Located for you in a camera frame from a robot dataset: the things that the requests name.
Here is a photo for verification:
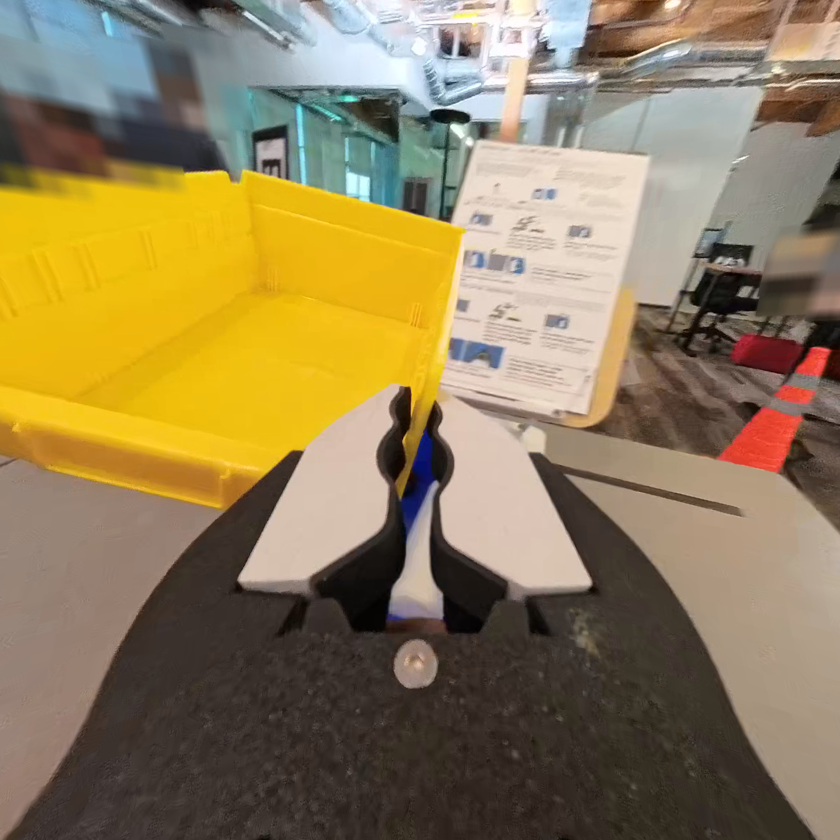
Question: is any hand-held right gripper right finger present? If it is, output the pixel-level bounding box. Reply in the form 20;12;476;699
430;395;595;634

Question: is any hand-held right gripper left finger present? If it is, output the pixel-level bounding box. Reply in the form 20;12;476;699
238;386;412;634

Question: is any blue plastic bin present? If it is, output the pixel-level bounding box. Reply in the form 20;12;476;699
388;430;448;624

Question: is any yellow plastic bin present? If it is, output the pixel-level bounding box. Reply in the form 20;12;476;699
0;169;467;509

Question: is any printed instruction sheet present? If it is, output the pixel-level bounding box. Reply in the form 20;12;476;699
441;141;651;416

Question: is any orange traffic cone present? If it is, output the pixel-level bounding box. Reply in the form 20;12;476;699
717;346;833;475

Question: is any black office chair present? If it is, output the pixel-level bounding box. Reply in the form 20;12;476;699
675;243;757;357

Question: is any red bag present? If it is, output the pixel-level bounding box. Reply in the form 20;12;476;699
730;333;806;376

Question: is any black and white marker sign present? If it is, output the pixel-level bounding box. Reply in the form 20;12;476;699
252;125;291;181

